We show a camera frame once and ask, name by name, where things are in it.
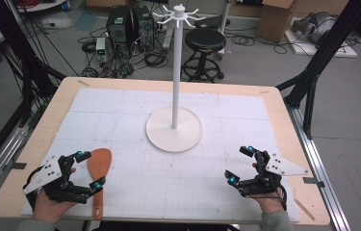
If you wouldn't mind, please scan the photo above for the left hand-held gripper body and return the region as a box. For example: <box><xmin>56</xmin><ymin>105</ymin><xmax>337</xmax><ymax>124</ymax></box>
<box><xmin>22</xmin><ymin>153</ymin><xmax>90</xmax><ymax>205</ymax></box>

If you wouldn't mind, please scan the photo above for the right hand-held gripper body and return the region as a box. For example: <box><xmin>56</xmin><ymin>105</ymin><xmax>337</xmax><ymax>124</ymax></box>
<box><xmin>237</xmin><ymin>149</ymin><xmax>310</xmax><ymax>198</ymax></box>

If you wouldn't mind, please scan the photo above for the wooden rice spatula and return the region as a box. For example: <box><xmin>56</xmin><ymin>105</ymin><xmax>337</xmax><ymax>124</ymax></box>
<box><xmin>87</xmin><ymin>147</ymin><xmax>113</xmax><ymax>221</ymax></box>

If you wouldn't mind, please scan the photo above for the white hook stand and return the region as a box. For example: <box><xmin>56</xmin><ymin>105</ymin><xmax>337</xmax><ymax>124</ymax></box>
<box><xmin>145</xmin><ymin>3</ymin><xmax>207</xmax><ymax>154</ymax></box>

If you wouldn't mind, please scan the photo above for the person's right hand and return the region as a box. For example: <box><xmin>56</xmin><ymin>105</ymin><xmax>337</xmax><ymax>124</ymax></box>
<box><xmin>250</xmin><ymin>162</ymin><xmax>288</xmax><ymax>215</ymax></box>

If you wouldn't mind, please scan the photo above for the person's left hand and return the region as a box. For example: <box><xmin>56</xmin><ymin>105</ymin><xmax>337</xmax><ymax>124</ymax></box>
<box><xmin>31</xmin><ymin>167</ymin><xmax>77</xmax><ymax>224</ymax></box>

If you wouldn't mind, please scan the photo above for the white grid mat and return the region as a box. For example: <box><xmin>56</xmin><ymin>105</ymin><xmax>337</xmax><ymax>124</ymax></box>
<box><xmin>20</xmin><ymin>87</ymin><xmax>301</xmax><ymax>223</ymax></box>

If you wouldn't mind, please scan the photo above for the small bench power supply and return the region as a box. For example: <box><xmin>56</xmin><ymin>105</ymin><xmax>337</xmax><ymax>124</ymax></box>
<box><xmin>94</xmin><ymin>37</ymin><xmax>109</xmax><ymax>64</ymax></box>

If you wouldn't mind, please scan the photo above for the black round stool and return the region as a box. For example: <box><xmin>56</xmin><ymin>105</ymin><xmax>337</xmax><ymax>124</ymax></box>
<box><xmin>180</xmin><ymin>28</ymin><xmax>227</xmax><ymax>84</ymax></box>

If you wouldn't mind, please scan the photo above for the white-legged wooden desk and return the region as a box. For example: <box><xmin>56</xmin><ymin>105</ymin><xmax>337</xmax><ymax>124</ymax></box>
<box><xmin>218</xmin><ymin>0</ymin><xmax>234</xmax><ymax>61</ymax></box>

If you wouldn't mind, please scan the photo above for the large cardboard box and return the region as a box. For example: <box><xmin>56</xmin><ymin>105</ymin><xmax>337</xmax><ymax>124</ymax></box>
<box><xmin>257</xmin><ymin>0</ymin><xmax>298</xmax><ymax>43</ymax></box>

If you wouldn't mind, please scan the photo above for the white floor board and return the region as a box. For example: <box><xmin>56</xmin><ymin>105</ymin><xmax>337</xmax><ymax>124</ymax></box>
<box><xmin>284</xmin><ymin>29</ymin><xmax>358</xmax><ymax>59</ymax></box>

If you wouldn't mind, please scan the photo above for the black computer tower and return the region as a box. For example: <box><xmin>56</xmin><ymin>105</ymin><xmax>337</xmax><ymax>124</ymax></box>
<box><xmin>132</xmin><ymin>4</ymin><xmax>156</xmax><ymax>53</ymax></box>
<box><xmin>105</xmin><ymin>5</ymin><xmax>134</xmax><ymax>43</ymax></box>

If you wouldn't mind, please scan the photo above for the gray bag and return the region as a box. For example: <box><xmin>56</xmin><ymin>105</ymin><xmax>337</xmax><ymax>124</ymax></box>
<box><xmin>291</xmin><ymin>11</ymin><xmax>339</xmax><ymax>44</ymax></box>

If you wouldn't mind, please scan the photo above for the right hand-held gripper cable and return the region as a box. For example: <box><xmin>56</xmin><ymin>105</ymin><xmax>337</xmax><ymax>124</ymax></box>
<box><xmin>276</xmin><ymin>185</ymin><xmax>289</xmax><ymax>212</ymax></box>

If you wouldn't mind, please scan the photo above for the tangle of black floor cables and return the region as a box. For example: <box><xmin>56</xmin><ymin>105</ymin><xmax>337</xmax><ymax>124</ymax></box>
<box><xmin>77</xmin><ymin>24</ymin><xmax>170</xmax><ymax>79</ymax></box>

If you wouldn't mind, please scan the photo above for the black frame with cables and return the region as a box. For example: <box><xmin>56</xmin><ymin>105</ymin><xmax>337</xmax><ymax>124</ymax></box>
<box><xmin>0</xmin><ymin>0</ymin><xmax>67</xmax><ymax>129</ymax></box>

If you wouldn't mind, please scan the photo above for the black floor cable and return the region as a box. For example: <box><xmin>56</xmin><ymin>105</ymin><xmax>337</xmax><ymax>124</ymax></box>
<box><xmin>228</xmin><ymin>31</ymin><xmax>296</xmax><ymax>56</ymax></box>

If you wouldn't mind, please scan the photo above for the black metal frame strut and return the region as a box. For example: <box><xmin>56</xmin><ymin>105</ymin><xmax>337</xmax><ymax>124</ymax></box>
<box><xmin>275</xmin><ymin>0</ymin><xmax>361</xmax><ymax>140</ymax></box>

